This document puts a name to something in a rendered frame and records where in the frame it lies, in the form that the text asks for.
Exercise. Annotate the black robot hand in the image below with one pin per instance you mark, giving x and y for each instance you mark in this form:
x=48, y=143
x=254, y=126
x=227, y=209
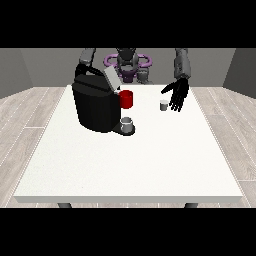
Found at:
x=179, y=92
x=83, y=70

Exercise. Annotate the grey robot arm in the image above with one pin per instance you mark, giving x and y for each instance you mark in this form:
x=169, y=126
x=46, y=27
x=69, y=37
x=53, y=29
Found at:
x=87, y=56
x=182, y=63

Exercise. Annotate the small grey coffee pod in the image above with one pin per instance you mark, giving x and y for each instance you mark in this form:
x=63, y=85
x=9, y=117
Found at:
x=163, y=105

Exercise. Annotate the pale grey machine lid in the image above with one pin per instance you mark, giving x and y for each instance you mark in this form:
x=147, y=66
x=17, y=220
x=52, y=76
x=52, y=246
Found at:
x=112, y=77

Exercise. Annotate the black coffee machine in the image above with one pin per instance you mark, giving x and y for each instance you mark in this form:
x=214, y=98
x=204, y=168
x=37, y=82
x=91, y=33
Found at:
x=97, y=106

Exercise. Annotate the red pod holder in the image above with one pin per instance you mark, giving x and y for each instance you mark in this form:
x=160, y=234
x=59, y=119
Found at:
x=126, y=98

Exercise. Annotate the grey robot trunk purple rings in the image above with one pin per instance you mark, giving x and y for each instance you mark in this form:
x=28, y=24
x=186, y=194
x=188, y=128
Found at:
x=127, y=65

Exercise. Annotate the small grey cup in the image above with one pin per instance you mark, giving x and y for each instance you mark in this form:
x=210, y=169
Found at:
x=126, y=124

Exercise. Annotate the dark table leg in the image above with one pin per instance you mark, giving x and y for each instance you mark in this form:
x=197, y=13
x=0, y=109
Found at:
x=64, y=205
x=191, y=205

